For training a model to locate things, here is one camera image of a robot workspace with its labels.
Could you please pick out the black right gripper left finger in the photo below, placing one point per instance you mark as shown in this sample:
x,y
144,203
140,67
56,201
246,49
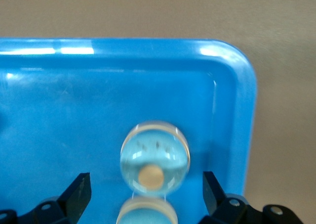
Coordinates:
x,y
76,196

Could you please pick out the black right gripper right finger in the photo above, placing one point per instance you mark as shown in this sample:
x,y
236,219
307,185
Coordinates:
x,y
212,196

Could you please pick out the blue desk bell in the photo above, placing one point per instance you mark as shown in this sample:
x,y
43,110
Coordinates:
x,y
145,214
154,149

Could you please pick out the blue plastic tray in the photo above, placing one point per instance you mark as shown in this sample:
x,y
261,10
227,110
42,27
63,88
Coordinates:
x,y
74,122

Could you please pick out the brown table cover sheet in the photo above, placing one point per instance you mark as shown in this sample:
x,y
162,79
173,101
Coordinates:
x,y
148,11

